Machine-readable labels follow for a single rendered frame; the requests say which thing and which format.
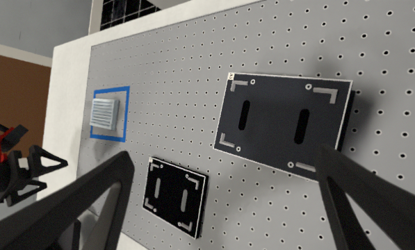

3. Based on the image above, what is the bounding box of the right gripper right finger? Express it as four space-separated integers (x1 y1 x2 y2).
314 144 415 250

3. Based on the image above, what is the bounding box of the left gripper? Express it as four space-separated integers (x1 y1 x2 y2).
0 144 68 207

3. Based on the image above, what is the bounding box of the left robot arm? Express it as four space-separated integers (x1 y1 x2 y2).
0 124 59 250

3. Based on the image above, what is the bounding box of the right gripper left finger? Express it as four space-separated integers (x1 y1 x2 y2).
0 151 135 250

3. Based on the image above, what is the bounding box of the blue tape rectangle outline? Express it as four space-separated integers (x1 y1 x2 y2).
90 86 130 142

